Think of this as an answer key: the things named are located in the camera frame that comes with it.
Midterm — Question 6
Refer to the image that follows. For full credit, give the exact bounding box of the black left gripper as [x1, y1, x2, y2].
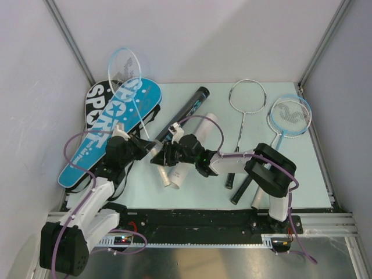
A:
[120, 133, 156, 167]

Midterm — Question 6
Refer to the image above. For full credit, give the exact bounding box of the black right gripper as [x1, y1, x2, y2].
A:
[151, 139, 197, 167]

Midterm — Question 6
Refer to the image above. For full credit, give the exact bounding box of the blue sport racket cover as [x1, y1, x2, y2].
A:
[57, 77, 162, 188]

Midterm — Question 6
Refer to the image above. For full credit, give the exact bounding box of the white shuttlecock tube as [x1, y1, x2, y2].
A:
[169, 113, 218, 189]

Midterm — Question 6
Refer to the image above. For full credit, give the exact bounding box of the black shuttlecock tube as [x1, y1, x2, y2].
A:
[155, 87, 210, 142]

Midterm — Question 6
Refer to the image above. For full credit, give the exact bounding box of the blue racket white grip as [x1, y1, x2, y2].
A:
[108, 48, 170, 188]
[250, 94, 313, 210]

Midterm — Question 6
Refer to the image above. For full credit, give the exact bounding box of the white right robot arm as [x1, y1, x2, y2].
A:
[151, 134, 299, 233]

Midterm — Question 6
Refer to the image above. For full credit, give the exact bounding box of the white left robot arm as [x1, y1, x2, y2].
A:
[39, 134, 156, 276]

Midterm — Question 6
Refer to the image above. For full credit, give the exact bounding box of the black sport racket cover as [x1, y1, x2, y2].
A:
[63, 78, 161, 201]

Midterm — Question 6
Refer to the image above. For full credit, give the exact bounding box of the white racket black grip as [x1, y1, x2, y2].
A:
[224, 78, 267, 190]

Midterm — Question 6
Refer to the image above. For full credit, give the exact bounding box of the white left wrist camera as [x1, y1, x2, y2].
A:
[112, 123, 130, 141]

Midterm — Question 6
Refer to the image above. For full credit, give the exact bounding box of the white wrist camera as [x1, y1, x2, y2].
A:
[112, 123, 130, 141]
[168, 122, 184, 144]

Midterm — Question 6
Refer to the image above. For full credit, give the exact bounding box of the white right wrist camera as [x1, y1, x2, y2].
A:
[168, 122, 184, 144]

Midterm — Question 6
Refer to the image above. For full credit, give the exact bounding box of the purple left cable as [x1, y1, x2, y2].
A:
[34, 130, 148, 279]

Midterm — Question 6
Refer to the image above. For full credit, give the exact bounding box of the purple cable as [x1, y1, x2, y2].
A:
[177, 115, 318, 264]
[34, 130, 148, 279]

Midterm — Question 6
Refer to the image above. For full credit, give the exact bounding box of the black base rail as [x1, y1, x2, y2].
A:
[117, 209, 303, 246]

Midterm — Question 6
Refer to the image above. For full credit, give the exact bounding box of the grey aluminium frame post left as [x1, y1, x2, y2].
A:
[43, 0, 96, 85]

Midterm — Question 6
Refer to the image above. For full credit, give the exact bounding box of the grey aluminium frame post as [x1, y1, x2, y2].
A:
[43, 0, 96, 85]
[298, 0, 355, 90]

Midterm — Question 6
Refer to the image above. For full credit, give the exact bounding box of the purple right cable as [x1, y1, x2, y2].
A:
[177, 115, 318, 264]

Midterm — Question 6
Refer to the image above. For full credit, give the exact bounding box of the grey aluminium frame post right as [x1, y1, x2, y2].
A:
[298, 0, 355, 90]

